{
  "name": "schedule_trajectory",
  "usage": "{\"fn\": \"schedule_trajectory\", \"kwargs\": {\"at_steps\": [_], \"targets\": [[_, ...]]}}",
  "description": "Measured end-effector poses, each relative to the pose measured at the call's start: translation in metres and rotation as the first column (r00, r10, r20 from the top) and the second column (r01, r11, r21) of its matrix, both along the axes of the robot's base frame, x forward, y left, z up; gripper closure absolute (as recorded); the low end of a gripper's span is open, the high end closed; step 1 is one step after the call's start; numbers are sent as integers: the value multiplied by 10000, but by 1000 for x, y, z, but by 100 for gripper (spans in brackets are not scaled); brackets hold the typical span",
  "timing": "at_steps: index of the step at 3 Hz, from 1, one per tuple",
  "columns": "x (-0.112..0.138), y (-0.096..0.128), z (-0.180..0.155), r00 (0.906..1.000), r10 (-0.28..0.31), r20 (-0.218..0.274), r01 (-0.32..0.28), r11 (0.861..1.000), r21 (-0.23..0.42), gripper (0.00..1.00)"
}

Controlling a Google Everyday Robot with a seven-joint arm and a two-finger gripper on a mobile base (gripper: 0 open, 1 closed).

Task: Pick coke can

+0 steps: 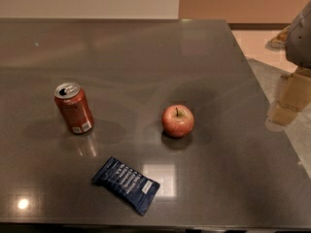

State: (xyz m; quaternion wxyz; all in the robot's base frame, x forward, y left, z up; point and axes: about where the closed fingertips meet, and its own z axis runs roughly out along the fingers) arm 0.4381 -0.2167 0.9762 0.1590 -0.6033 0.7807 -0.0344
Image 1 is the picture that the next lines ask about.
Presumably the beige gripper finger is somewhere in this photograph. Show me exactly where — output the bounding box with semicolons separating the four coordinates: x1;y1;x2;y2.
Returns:
267;67;311;126

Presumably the red coke can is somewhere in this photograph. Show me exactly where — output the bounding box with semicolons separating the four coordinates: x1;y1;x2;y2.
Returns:
54;83;94;134

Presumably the red apple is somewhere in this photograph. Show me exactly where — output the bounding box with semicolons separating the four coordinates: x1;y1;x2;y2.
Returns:
161;105;194;138

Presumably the dark blue snack bar wrapper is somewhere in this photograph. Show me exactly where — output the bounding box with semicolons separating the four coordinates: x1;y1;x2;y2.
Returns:
91;156;160;216

